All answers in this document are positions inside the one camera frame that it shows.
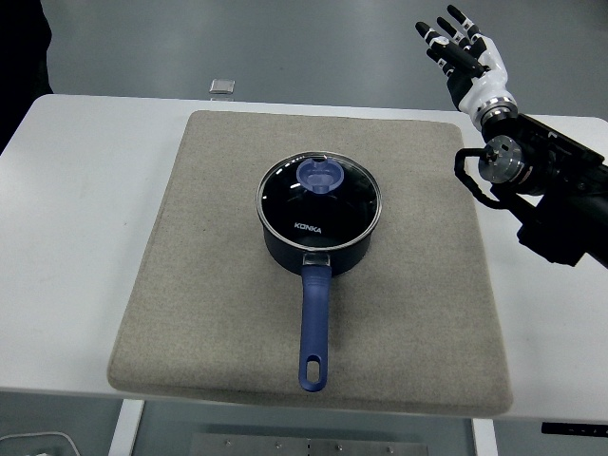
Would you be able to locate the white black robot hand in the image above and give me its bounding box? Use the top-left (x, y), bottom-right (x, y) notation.
top-left (414, 4), bottom-right (518, 117)

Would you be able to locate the grey metal plate with screws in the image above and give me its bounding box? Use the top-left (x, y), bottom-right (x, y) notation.
top-left (191, 432), bottom-right (428, 456)

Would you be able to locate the person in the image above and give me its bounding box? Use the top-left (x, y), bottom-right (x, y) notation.
top-left (0, 0), bottom-right (52, 158)

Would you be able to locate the grey-brown fabric mat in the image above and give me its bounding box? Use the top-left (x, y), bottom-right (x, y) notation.
top-left (104, 109), bottom-right (515, 419)

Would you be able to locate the white rounded floor object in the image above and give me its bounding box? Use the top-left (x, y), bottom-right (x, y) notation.
top-left (0, 430), bottom-right (80, 456)

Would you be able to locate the white table leg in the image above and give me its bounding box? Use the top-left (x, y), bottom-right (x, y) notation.
top-left (107, 399), bottom-right (146, 456)
top-left (469, 417), bottom-right (499, 456)

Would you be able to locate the dark pot with blue handle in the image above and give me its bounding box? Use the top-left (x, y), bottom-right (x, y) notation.
top-left (258, 203), bottom-right (379, 393)

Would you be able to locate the black panel under table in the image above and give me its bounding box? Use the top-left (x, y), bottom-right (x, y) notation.
top-left (541, 421), bottom-right (608, 436)

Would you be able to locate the glass lid with blue knob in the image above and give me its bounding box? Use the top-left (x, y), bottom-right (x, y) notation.
top-left (256, 150), bottom-right (384, 251)

